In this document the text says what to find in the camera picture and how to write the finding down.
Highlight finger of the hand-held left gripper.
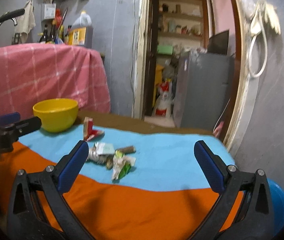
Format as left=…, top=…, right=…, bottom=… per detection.
left=3, top=116, right=42, bottom=139
left=0, top=112, right=20, bottom=126

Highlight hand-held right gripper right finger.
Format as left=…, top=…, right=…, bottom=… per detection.
left=189, top=140, right=274, bottom=240

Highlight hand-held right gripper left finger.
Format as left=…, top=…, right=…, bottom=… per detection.
left=7, top=140, right=95, bottom=240

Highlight red white wrapper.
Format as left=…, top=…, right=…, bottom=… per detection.
left=83, top=117, right=105, bottom=141

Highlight green wrapper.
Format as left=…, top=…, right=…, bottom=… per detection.
left=111, top=150, right=136, bottom=182

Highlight blue plastic bucket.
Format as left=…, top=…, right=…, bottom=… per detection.
left=267, top=179, right=284, bottom=235

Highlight yellow bowl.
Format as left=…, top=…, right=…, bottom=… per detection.
left=33, top=99, right=79, bottom=133

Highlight pink checked cloth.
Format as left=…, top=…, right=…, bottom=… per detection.
left=0, top=43, right=111, bottom=120

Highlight orange blue brown striped blanket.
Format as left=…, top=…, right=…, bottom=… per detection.
left=0, top=110, right=245, bottom=240

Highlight grey fridge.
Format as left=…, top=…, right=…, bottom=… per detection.
left=173, top=50, right=235, bottom=130

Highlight red white sack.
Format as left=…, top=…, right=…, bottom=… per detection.
left=153, top=79, right=175, bottom=117

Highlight dark sauce bottle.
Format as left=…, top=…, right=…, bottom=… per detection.
left=39, top=24, right=49, bottom=44

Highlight hanging beige towel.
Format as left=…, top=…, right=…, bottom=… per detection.
left=14, top=0, right=36, bottom=43

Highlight cooking oil jug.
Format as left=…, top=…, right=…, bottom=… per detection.
left=69, top=11, right=94, bottom=48

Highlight black monitor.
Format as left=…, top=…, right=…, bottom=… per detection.
left=208, top=29, right=230, bottom=55

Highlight green box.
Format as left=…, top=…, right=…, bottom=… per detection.
left=157, top=44, right=173, bottom=55

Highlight dark wooden door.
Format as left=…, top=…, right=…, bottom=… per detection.
left=144, top=0, right=160, bottom=117

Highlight wooden shelf unit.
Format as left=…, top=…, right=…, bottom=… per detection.
left=158, top=0, right=208, bottom=40

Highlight white rubber gloves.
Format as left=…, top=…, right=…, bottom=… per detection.
left=264, top=2, right=281, bottom=34

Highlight black pan handle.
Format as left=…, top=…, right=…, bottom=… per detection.
left=0, top=9, right=25, bottom=29

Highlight white paper wall card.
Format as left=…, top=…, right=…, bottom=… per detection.
left=42, top=4, right=56, bottom=20

